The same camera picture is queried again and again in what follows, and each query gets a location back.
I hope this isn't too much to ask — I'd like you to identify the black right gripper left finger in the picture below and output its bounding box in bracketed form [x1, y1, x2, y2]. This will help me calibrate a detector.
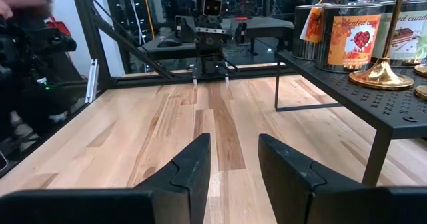
[0, 133, 211, 224]

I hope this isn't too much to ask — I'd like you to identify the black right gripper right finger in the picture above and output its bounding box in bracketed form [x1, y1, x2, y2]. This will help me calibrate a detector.
[258, 133, 427, 224]

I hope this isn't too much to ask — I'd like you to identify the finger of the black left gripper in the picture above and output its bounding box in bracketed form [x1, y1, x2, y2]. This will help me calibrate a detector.
[175, 15, 197, 44]
[233, 21, 248, 45]

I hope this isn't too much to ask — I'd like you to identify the silver candle tin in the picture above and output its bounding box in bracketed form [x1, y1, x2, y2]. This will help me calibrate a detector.
[292, 4, 322, 61]

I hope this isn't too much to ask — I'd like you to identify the orange paper tag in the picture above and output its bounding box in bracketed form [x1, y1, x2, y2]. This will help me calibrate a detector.
[299, 5, 324, 44]

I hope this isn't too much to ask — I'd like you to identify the orange label candle tin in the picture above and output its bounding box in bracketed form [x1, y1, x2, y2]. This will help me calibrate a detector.
[314, 3, 385, 74]

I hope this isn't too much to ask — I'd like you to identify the medium gold candlestick holder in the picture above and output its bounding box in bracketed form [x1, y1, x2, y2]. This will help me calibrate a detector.
[414, 84, 427, 101]
[348, 0, 410, 91]

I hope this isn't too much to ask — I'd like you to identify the cake label candle tin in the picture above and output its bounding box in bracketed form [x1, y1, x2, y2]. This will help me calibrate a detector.
[371, 0, 427, 69]

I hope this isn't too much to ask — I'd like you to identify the short gold candlestick holder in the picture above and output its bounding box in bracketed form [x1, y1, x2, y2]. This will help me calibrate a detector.
[412, 62, 427, 78]

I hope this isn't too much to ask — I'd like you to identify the dark grey desk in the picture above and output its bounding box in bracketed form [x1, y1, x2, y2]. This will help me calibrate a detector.
[143, 33, 234, 61]

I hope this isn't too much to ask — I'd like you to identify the black computer mouse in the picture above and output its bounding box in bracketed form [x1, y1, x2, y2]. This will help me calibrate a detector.
[156, 36, 183, 48]

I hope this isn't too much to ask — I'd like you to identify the grey table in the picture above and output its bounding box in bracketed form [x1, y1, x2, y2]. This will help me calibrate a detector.
[230, 16, 294, 55]

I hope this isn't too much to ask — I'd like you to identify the black perforated metal shelf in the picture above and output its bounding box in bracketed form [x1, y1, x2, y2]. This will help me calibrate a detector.
[274, 50, 427, 187]

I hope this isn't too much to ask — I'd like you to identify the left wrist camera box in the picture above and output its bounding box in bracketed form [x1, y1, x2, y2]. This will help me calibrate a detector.
[201, 0, 223, 18]

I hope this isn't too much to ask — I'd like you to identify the yellow cable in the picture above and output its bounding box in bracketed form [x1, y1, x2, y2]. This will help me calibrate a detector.
[142, 0, 157, 41]

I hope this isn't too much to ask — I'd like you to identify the silver frame bracket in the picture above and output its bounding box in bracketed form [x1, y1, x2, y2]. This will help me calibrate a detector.
[85, 59, 100, 104]

